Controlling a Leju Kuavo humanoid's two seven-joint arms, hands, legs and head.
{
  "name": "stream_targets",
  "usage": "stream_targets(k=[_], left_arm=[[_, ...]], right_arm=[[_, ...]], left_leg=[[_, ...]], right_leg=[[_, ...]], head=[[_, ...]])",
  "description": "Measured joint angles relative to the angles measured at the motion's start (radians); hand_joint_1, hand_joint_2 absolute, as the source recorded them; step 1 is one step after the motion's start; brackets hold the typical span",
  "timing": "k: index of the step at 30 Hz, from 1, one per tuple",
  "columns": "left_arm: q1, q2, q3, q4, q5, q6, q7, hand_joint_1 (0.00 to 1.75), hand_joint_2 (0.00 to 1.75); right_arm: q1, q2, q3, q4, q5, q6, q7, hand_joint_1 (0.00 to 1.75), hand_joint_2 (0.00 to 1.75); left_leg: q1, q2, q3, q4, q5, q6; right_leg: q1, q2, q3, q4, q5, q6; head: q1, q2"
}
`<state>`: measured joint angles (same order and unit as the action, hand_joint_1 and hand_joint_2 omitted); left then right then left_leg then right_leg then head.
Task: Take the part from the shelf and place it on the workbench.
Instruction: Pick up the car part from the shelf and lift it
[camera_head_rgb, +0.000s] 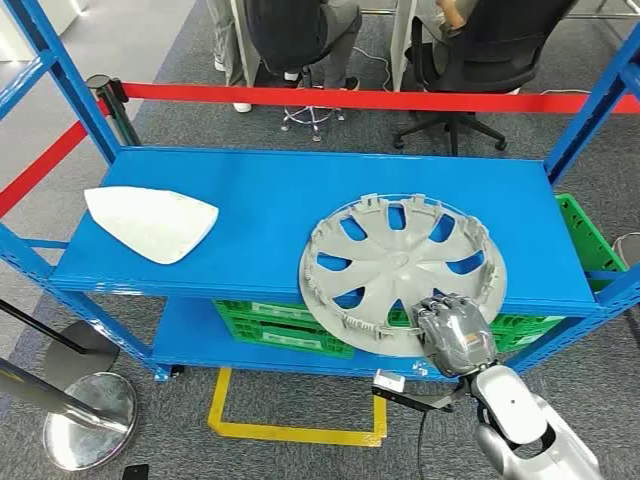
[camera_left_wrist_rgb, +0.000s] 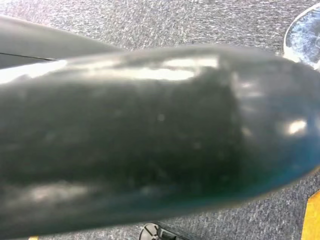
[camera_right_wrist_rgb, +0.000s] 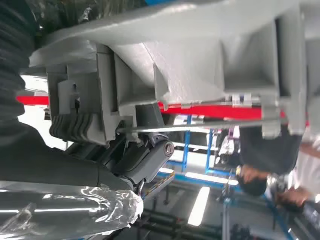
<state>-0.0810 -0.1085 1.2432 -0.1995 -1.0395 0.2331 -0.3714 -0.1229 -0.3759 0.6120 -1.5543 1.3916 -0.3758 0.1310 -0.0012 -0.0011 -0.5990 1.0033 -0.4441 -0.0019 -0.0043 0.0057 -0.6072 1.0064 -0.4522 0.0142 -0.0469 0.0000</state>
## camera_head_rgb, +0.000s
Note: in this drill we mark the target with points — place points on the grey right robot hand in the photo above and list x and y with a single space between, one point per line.
455 338

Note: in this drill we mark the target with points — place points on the grey plastic wheel cover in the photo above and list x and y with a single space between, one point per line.
400 262

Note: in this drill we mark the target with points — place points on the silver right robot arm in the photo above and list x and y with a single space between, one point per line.
510 404

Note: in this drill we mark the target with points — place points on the blue metal shelf rack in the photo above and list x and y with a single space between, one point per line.
280 218

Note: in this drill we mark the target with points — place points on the white plastic cover part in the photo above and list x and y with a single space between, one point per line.
150 222

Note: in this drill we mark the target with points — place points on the green plastic crate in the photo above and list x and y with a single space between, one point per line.
235 311
585 238
244 334
510 343
525 323

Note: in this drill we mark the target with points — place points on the yellow floor tape outline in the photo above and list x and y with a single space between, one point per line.
300 435

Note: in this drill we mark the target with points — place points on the chrome barrier stanchion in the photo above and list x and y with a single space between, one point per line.
90 424
627 250

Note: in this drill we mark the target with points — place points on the red barrier belt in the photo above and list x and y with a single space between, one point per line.
45 162
350 99

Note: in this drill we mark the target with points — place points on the black office chair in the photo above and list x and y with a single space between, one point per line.
500 46

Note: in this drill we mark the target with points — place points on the white desk panel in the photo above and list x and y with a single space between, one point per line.
244 46
402 46

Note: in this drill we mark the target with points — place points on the black stool chrome base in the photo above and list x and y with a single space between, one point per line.
306 83

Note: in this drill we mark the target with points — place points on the person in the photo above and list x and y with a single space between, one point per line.
285 26
220 33
455 12

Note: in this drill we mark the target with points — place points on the black barrier stanchion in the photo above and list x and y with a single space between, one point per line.
84 351

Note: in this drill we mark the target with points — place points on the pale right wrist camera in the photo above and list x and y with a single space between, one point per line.
389 381

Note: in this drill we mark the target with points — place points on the black-topped barrier post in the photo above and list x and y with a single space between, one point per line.
120 112

